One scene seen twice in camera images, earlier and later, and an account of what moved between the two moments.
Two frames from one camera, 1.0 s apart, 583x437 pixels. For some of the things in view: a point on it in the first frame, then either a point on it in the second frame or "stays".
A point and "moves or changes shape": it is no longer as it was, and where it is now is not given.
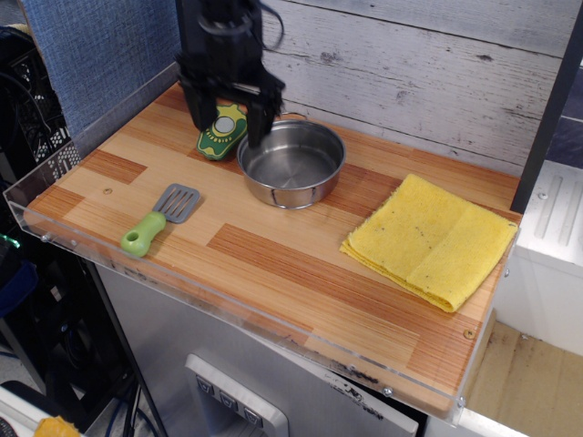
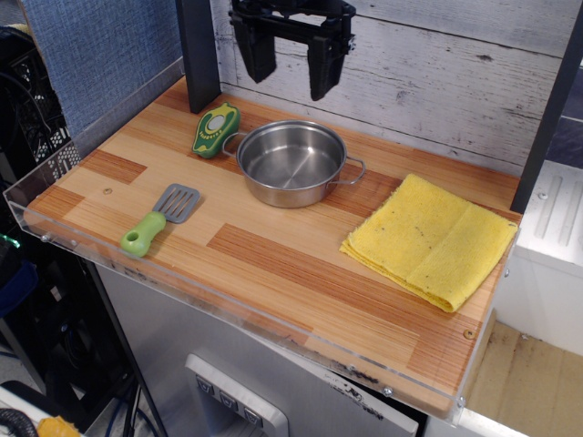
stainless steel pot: [296, 166] moves or changes shape
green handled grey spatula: [174, 205] stays
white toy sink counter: [541, 293] stays
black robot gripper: [227, 52] to [325, 55]
